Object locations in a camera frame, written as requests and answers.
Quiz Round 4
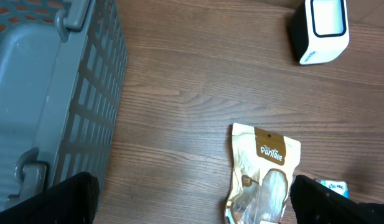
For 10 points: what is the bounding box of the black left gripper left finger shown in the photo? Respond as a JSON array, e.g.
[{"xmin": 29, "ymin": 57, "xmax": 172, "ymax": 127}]
[{"xmin": 0, "ymin": 172, "xmax": 100, "ymax": 224}]

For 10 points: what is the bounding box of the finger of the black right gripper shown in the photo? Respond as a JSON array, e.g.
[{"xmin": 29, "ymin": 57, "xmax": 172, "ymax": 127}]
[{"xmin": 359, "ymin": 203, "xmax": 384, "ymax": 218}]

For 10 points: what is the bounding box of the brown cookie pouch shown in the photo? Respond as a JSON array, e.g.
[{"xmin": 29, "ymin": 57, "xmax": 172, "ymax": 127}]
[{"xmin": 225, "ymin": 123, "xmax": 301, "ymax": 224}]

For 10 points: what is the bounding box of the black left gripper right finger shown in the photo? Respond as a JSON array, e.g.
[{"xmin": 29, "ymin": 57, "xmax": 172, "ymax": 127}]
[{"xmin": 290, "ymin": 175, "xmax": 384, "ymax": 224}]

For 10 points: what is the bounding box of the green Kleenex tissue pack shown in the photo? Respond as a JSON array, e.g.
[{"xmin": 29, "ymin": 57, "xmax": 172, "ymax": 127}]
[{"xmin": 316, "ymin": 179, "xmax": 349, "ymax": 198}]

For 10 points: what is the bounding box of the white barcode scanner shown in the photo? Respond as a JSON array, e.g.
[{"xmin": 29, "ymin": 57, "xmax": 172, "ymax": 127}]
[{"xmin": 288, "ymin": 0, "xmax": 350, "ymax": 65}]

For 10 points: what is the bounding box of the grey plastic mesh basket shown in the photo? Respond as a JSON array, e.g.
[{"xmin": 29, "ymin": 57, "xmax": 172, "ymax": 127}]
[{"xmin": 0, "ymin": 0, "xmax": 128, "ymax": 213}]

